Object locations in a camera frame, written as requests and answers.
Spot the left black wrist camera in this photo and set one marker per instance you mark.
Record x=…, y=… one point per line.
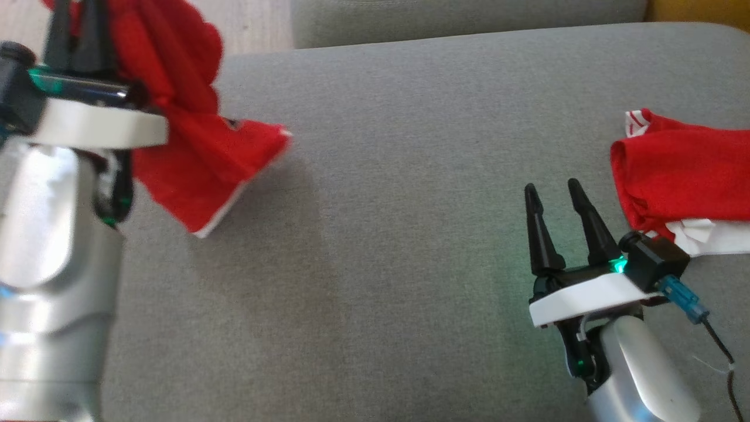
x=17, y=94

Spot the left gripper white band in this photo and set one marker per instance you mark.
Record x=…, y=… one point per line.
x=99, y=126

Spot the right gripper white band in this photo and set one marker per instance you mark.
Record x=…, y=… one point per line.
x=586, y=293

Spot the red white basketball jersey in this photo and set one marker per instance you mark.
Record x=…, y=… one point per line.
x=679, y=170

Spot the grey sofa back cushion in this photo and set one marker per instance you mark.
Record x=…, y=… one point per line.
x=469, y=20

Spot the grey sofa seat cushion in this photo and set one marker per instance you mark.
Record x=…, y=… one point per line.
x=381, y=205

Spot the red mesh basketball shorts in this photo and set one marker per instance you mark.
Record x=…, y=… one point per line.
x=187, y=152

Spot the mustard yellow cushion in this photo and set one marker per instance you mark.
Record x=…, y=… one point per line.
x=703, y=12

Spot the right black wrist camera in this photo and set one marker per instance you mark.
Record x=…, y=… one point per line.
x=656, y=261

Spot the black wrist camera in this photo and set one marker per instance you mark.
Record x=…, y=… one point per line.
x=17, y=94
x=656, y=261

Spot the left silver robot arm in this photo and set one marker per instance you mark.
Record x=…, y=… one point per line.
x=47, y=264

